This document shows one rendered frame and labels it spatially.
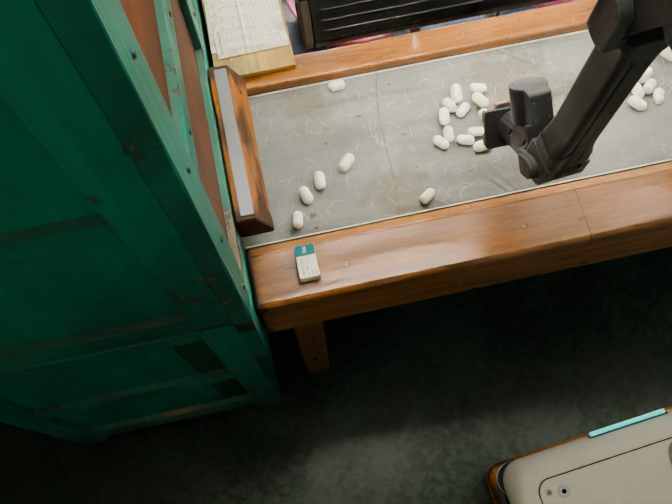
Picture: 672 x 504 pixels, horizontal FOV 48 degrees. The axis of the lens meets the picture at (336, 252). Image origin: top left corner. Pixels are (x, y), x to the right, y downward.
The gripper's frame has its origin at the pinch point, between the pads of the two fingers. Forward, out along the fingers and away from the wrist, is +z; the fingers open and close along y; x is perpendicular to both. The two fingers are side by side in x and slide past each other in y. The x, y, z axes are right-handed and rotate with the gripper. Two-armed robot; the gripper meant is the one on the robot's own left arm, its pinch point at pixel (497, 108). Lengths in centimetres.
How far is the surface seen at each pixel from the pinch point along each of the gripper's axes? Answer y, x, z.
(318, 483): 46, 95, 14
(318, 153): 31.9, 4.4, 6.1
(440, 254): 15.5, 18.6, -14.0
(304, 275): 38.9, 16.7, -15.0
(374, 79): 18.5, -4.1, 16.0
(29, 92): 55, -35, -69
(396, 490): 27, 99, 10
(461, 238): 11.2, 17.2, -12.5
